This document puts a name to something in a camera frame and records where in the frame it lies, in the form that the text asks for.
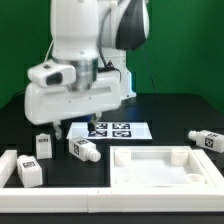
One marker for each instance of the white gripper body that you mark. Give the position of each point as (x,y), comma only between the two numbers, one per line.
(53,104)

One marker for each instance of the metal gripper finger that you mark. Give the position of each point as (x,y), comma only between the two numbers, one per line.
(93,121)
(57,129)

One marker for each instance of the white marker sheet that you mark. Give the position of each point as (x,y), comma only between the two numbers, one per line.
(111,130)

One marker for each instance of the white square tabletop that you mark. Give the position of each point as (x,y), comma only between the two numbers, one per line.
(156,166)

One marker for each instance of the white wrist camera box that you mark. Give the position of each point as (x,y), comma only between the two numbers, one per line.
(51,73)

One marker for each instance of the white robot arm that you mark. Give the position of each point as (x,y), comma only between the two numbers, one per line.
(82,74)

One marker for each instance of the white U-shaped fence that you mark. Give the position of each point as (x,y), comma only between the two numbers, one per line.
(193,198)

